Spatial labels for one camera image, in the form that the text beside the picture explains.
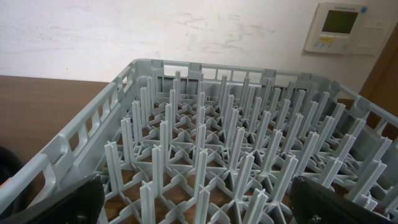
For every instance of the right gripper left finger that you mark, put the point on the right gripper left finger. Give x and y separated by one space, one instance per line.
80 202

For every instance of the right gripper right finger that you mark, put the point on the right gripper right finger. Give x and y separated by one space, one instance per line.
314 203

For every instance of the grey dishwasher rack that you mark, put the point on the grey dishwasher rack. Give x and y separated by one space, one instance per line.
201 143

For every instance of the round black serving tray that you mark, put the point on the round black serving tray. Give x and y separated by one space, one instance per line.
10 165

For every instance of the wall control panel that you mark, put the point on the wall control panel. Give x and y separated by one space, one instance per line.
339 28

